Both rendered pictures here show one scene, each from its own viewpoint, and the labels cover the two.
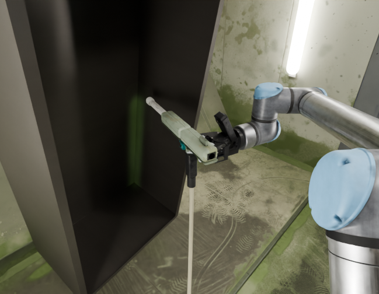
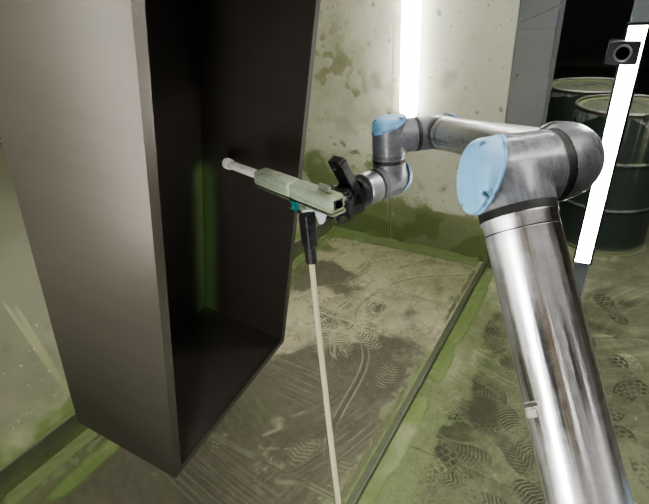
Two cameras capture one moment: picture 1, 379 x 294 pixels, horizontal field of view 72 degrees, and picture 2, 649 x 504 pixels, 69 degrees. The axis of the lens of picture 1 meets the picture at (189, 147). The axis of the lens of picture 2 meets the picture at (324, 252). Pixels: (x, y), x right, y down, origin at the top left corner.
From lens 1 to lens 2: 0.37 m
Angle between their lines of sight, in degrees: 10
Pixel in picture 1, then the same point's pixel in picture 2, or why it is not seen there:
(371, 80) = (517, 112)
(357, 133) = not seen: hidden behind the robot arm
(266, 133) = (395, 179)
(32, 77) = (146, 109)
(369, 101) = not seen: hidden behind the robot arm
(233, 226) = (365, 356)
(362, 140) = not seen: hidden behind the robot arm
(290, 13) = (391, 30)
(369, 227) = (512, 194)
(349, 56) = (482, 83)
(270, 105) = (394, 141)
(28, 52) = (145, 80)
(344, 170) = (483, 149)
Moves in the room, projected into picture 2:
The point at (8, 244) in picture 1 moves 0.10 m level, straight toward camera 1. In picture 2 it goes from (2, 450) to (18, 461)
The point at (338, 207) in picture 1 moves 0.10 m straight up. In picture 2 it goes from (484, 182) to (491, 111)
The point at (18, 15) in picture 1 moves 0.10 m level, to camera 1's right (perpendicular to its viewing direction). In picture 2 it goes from (141, 40) to (213, 34)
